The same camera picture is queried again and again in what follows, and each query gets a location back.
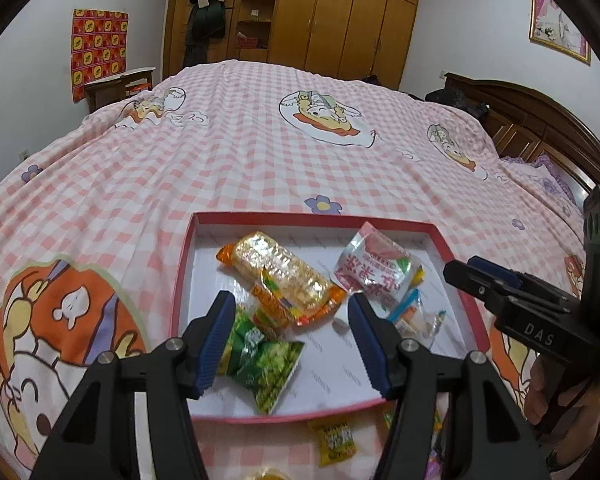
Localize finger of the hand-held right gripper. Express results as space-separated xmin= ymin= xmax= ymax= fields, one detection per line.
xmin=467 ymin=256 xmax=581 ymax=311
xmin=442 ymin=260 xmax=521 ymax=312

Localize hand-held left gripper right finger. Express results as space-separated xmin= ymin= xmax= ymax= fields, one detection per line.
xmin=347 ymin=292 xmax=551 ymax=480

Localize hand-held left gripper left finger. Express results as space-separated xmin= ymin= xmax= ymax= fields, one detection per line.
xmin=30 ymin=290 xmax=237 ymax=480

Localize clear blue-edged candy packet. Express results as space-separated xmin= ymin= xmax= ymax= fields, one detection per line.
xmin=386 ymin=287 xmax=450 ymax=353

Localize red cardboard box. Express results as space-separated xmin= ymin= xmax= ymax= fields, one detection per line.
xmin=170 ymin=211 xmax=491 ymax=425

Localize green wafer packet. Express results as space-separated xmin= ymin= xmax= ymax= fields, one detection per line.
xmin=217 ymin=304 xmax=306 ymax=416

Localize orange burger gummy packet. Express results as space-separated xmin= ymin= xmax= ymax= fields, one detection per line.
xmin=250 ymin=267 xmax=302 ymax=332

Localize white red drink pouch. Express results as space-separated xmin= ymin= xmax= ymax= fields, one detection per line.
xmin=331 ymin=222 xmax=425 ymax=333

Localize clear orange rice cracker packet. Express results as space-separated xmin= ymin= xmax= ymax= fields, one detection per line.
xmin=216 ymin=231 xmax=348 ymax=328

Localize yellow snack packet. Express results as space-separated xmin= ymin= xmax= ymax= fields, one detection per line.
xmin=307 ymin=420 xmax=358 ymax=463

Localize person's right hand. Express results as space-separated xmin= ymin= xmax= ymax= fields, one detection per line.
xmin=524 ymin=355 xmax=600 ymax=461

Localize purple frilled pillow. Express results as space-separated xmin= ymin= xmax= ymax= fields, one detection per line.
xmin=500 ymin=155 xmax=588 ymax=206

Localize dark wooden headboard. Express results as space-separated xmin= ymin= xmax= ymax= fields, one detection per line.
xmin=442 ymin=72 xmax=600 ymax=211

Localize dark bag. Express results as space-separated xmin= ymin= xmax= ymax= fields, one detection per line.
xmin=424 ymin=87 xmax=491 ymax=121

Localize pink checkered cartoon blanket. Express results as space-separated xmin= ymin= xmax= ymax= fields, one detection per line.
xmin=0 ymin=59 xmax=600 ymax=480

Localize wooden side table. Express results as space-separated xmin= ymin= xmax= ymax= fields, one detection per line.
xmin=84 ymin=66 xmax=157 ymax=113

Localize wooden wardrobe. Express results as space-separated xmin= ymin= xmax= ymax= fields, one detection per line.
xmin=157 ymin=0 xmax=423 ymax=91

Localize hanging dark clothes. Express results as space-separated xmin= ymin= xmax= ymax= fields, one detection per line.
xmin=182 ymin=0 xmax=231 ymax=68

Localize framed wall picture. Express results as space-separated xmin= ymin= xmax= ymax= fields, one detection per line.
xmin=528 ymin=0 xmax=592 ymax=66

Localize red patterned wall poster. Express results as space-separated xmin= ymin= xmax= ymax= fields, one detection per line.
xmin=70 ymin=8 xmax=130 ymax=104

